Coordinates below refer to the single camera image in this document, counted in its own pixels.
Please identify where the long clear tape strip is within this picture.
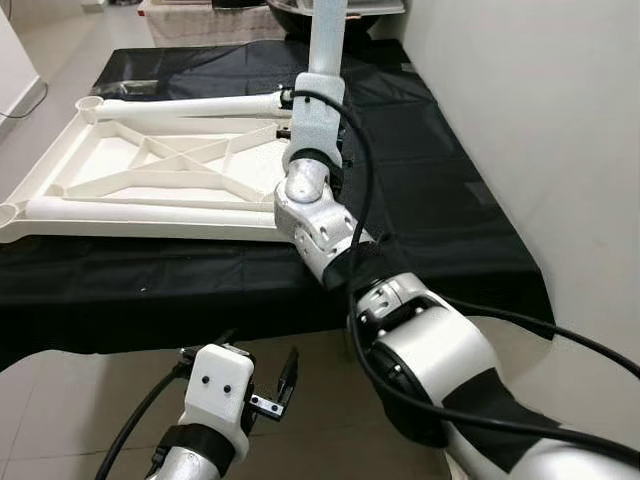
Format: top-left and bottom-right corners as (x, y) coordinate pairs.
(113, 77), (166, 99)

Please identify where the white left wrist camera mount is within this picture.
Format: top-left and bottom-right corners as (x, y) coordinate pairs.
(183, 343), (256, 463)

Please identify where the speckled grey right wrist camera mount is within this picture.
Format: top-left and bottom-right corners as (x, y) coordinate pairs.
(283, 72), (348, 171)

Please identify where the thin black wall cable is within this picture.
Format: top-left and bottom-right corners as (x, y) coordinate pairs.
(0, 80), (49, 121)

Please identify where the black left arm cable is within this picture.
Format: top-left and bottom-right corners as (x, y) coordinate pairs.
(93, 350), (201, 480)

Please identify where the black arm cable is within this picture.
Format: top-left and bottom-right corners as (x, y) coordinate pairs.
(440, 297), (640, 379)
(93, 350), (201, 480)

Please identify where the black wok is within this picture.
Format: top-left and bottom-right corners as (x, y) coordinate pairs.
(265, 0), (313, 41)

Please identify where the beige cloth covered bench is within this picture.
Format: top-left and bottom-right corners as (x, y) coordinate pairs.
(140, 0), (301, 46)

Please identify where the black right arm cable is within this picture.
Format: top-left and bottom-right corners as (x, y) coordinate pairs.
(440, 297), (640, 379)

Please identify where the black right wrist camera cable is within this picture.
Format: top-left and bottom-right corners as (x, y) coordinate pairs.
(288, 90), (640, 466)

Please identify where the black tablecloth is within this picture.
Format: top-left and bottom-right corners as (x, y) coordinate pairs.
(0, 42), (556, 371)

